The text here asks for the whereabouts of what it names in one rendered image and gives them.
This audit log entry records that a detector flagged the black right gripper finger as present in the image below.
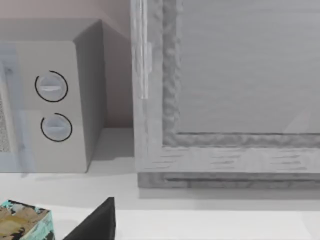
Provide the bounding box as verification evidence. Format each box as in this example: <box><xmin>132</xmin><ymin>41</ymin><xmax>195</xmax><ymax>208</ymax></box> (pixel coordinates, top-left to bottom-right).
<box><xmin>62</xmin><ymin>196</ymin><xmax>117</xmax><ymax>240</ymax></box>

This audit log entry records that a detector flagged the pale microwave oven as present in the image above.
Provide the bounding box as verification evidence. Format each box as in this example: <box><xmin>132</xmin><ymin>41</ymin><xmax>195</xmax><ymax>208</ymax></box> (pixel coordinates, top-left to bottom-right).
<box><xmin>0</xmin><ymin>17</ymin><xmax>106</xmax><ymax>174</ymax></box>

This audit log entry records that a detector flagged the grey cabinet door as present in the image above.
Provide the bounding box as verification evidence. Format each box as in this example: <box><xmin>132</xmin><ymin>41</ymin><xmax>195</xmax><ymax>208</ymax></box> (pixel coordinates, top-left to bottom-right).
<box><xmin>161</xmin><ymin>0</ymin><xmax>320</xmax><ymax>148</ymax></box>

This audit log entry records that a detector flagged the small pale microwave knob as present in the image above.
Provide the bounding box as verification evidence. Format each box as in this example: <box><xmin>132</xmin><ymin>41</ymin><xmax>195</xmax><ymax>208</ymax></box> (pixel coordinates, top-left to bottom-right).
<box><xmin>40</xmin><ymin>112</ymin><xmax>73</xmax><ymax>143</ymax></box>

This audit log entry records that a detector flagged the grey cabinet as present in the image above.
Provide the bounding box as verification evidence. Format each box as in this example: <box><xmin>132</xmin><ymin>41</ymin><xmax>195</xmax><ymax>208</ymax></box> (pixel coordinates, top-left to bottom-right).
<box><xmin>129</xmin><ymin>0</ymin><xmax>320</xmax><ymax>190</ymax></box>

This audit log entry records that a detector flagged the glass cabinet door handle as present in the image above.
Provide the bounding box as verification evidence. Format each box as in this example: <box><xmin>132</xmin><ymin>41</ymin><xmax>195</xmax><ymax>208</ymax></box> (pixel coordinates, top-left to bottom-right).
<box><xmin>136</xmin><ymin>0</ymin><xmax>153</xmax><ymax>100</ymax></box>

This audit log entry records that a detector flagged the large pale microwave knob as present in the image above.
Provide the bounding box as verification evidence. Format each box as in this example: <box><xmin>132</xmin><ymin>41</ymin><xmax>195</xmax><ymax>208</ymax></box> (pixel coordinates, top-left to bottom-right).
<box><xmin>34</xmin><ymin>70</ymin><xmax>69</xmax><ymax>103</ymax></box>

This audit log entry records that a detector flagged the teal and brown patterned box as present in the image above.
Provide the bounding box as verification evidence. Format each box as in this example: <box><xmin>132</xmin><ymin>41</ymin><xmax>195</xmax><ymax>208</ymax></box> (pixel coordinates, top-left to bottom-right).
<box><xmin>0</xmin><ymin>199</ymin><xmax>56</xmax><ymax>240</ymax></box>

